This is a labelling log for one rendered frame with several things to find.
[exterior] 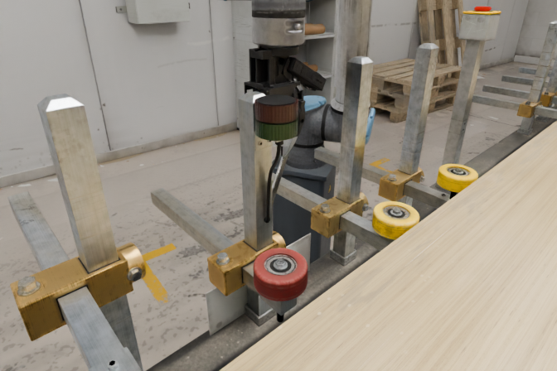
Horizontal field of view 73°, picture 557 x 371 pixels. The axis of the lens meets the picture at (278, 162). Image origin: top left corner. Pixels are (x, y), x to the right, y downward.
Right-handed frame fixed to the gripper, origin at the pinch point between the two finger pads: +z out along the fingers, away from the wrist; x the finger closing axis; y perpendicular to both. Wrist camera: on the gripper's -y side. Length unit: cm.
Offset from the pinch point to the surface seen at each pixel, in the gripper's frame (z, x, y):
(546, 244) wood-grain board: 8.2, 42.5, -17.5
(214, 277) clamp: 14.3, 7.3, 22.6
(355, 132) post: -3.7, 9.4, -9.5
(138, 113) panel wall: 63, -247, -67
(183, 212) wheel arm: 12.4, -11.0, 17.9
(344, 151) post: 1.0, 7.2, -9.5
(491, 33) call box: -19, 11, -62
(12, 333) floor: 99, -104, 53
